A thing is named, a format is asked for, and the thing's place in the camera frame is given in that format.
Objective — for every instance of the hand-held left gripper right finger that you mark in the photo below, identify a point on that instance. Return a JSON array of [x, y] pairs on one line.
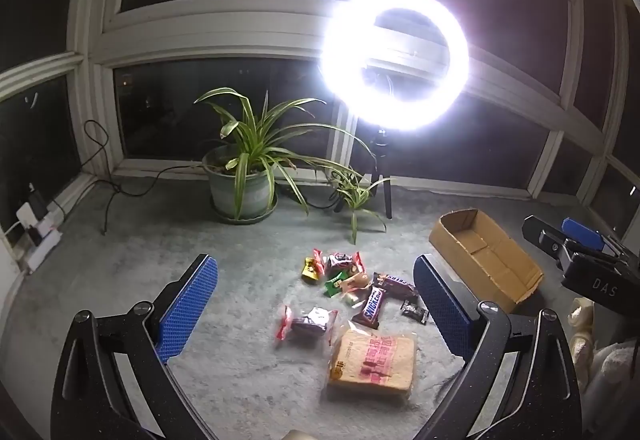
[[442, 315]]

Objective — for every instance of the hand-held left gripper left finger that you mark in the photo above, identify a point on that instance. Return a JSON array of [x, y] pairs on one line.
[[187, 310]]

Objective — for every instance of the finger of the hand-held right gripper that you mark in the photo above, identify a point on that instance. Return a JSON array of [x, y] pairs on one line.
[[582, 232], [545, 232]]

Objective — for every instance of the small black snack packet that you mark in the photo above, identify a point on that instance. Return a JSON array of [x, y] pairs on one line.
[[415, 311]]

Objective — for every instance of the brown chocolate bar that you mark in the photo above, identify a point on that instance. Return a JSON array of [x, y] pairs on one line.
[[370, 309], [395, 284]]

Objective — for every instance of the cardboard box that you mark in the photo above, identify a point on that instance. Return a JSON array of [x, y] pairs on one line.
[[480, 255]]

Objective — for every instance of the large bread packet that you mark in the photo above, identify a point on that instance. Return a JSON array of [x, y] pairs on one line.
[[372, 362]]

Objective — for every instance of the green egg-shaped jelly packet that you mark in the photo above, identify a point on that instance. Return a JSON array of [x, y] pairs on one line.
[[354, 298]]

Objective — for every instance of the peach snack packet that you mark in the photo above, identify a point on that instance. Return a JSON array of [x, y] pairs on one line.
[[359, 279]]

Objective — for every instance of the green snack packet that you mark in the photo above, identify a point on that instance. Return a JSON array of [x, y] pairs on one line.
[[332, 287]]

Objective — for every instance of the red white candy packet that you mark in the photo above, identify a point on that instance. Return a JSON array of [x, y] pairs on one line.
[[340, 262]]

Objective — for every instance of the clear packet with dark cake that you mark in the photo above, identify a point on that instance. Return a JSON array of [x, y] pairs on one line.
[[307, 322]]

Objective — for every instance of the yellow snack packet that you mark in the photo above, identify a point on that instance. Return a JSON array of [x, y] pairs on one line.
[[311, 269]]

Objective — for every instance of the grey carpet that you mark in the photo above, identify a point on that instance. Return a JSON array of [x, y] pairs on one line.
[[150, 240]]

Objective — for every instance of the pale fleecy clothing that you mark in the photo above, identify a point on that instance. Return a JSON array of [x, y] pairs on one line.
[[615, 380]]

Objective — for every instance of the green plant pot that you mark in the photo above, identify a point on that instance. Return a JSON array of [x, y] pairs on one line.
[[225, 190]]

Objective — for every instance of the green pot saucer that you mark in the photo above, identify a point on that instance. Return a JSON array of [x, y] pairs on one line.
[[270, 211]]

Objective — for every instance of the small spider plant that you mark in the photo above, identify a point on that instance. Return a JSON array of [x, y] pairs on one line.
[[357, 197]]

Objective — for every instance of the white power strip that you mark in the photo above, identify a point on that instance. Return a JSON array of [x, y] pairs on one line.
[[45, 245]]

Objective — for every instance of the black light tripod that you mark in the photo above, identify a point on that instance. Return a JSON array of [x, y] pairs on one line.
[[382, 150]]

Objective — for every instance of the large spider plant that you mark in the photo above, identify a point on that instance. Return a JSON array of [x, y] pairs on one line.
[[250, 140]]

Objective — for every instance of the black charger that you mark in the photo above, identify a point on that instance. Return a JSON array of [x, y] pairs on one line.
[[39, 200]]

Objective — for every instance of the white charger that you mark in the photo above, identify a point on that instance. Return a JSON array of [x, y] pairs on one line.
[[27, 215]]

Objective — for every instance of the white window frame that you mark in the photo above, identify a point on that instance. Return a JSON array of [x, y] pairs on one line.
[[200, 28]]

